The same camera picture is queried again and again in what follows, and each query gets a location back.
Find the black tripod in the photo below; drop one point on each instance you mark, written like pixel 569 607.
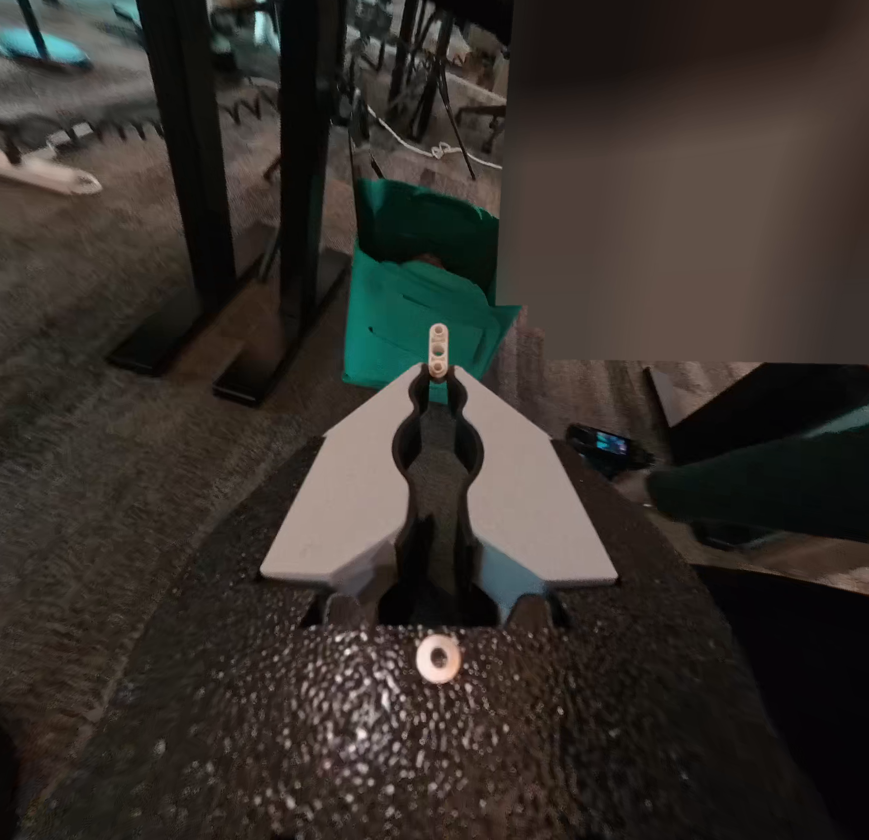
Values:
pixel 434 73

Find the green fabric bag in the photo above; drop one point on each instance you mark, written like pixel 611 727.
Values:
pixel 380 297

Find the black gadget blue screen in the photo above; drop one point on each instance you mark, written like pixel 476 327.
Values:
pixel 604 443

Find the white plastic object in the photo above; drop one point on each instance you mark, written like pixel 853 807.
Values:
pixel 47 175

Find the teal object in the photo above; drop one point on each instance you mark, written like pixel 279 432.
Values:
pixel 41 49

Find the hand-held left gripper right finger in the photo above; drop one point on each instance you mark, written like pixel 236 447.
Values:
pixel 529 507

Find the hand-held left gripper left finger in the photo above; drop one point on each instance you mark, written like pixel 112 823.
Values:
pixel 346 507

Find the black desk leg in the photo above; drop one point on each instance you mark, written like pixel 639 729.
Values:
pixel 183 141
pixel 299 175

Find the person's right forearm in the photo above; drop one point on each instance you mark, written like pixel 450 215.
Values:
pixel 781 487

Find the white three-hole toy beam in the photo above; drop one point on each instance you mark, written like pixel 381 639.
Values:
pixel 432 355

